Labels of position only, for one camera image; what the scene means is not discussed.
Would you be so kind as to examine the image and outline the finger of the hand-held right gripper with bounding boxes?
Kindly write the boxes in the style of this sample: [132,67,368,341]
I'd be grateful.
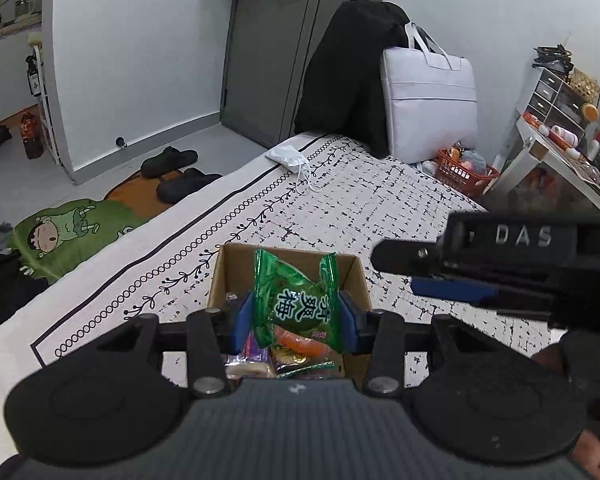
[370,239,448,277]
[410,276,555,317]

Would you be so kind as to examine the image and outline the black spray bottle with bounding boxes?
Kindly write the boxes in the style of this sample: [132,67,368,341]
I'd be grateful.
[26,55,42,97]

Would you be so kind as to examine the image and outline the dark clothes pile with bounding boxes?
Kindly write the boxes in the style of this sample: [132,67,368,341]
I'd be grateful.
[0,250,51,326]

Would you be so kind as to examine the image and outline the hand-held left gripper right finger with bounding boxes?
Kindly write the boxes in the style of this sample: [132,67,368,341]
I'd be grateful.
[339,291,511,396]

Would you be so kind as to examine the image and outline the red plastic basket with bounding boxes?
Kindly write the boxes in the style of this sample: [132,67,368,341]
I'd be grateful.
[435,147,501,198]

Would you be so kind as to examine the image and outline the green candy packet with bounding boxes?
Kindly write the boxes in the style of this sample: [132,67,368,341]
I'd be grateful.
[252,249,343,353]

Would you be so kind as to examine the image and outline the brown cardboard box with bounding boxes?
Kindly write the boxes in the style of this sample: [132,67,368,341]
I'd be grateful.
[207,244,373,386]

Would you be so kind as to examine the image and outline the white desk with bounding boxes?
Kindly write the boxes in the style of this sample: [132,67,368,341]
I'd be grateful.
[480,115,600,214]

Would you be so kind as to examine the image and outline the purple label bread packet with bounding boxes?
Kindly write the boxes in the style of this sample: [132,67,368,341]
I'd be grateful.
[225,332,277,379]

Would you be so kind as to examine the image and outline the brown yellow snack packet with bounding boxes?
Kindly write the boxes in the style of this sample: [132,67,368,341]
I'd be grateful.
[272,347,343,380]

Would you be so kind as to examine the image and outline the brown oil bottle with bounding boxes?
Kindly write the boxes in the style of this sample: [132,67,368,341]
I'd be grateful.
[20,110,44,160]

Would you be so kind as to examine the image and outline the white kitchen cabinet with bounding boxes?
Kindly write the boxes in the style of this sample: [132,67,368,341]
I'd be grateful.
[0,25,46,133]

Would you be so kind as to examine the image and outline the orange snack packet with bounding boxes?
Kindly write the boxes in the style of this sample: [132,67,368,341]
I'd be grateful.
[274,327,329,357]

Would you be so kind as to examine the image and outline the grey laptop bag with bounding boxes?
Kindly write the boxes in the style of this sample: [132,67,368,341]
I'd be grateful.
[380,22,481,166]

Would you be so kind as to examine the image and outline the green cartoon floor mat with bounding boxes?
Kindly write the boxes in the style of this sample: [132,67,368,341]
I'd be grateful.
[7,199,151,281]

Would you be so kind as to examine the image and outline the wicker basket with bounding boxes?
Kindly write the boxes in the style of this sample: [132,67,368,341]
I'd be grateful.
[567,67,600,104]

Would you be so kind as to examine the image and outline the grey door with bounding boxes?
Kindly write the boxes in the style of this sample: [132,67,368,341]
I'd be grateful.
[220,0,396,149]

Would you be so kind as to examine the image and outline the person's right hand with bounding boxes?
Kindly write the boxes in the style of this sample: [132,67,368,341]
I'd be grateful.
[572,367,600,480]

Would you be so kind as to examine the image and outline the black jacket on chair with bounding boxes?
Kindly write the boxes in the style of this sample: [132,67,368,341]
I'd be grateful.
[294,0,412,159]

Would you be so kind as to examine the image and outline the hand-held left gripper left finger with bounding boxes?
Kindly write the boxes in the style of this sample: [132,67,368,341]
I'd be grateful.
[87,291,255,398]

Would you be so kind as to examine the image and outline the white face mask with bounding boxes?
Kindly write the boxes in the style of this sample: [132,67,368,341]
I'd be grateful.
[265,144,326,193]

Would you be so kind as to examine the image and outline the white metal rack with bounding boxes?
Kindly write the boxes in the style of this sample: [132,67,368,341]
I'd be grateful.
[27,32,62,166]

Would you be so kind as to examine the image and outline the grey drawer organiser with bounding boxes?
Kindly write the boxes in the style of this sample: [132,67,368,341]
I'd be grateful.
[525,67,588,128]

